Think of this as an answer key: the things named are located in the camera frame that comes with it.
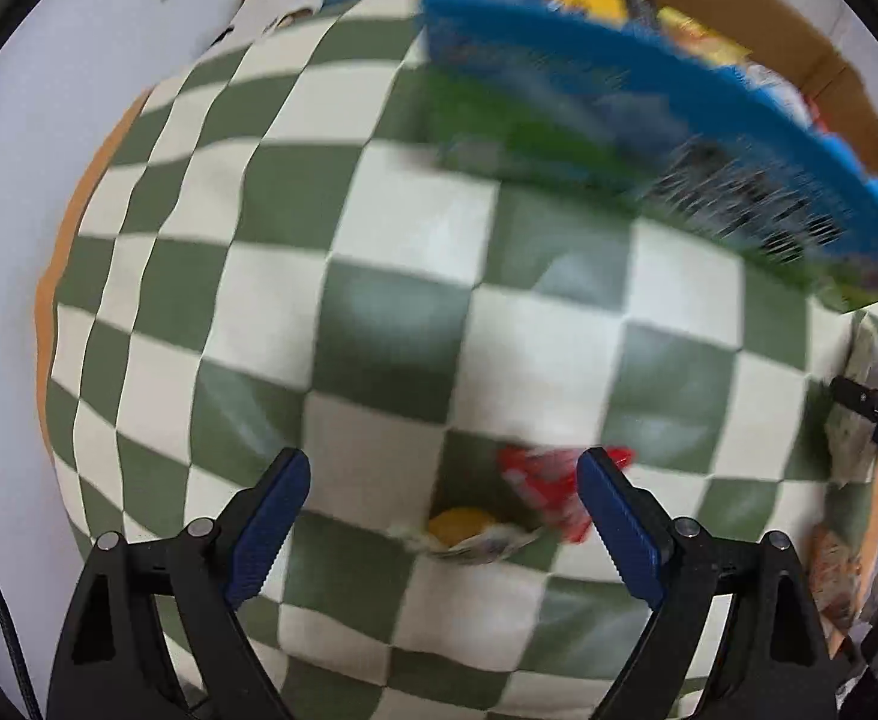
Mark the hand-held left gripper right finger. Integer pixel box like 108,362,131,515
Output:
576,448,837,720

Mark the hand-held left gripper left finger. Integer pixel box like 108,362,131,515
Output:
47,448,312,720

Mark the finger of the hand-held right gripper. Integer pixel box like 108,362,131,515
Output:
829,377,878,421

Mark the beige panda snack packet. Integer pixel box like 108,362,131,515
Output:
825,311,878,488

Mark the red triangular snack packet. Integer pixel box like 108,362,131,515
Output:
497,446,635,545

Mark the orange panda snack packet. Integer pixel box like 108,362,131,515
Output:
810,525,860,632

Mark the silver snack packet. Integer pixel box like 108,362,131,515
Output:
739,64,815,122

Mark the yellow egg biscuit packet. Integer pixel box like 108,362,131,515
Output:
660,6,753,66

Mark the cardboard box blue print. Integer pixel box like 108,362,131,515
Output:
416,0,878,314

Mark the green white checkered mat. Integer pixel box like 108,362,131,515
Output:
34,0,878,713

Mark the black cable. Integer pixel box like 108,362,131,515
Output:
0,510,42,720

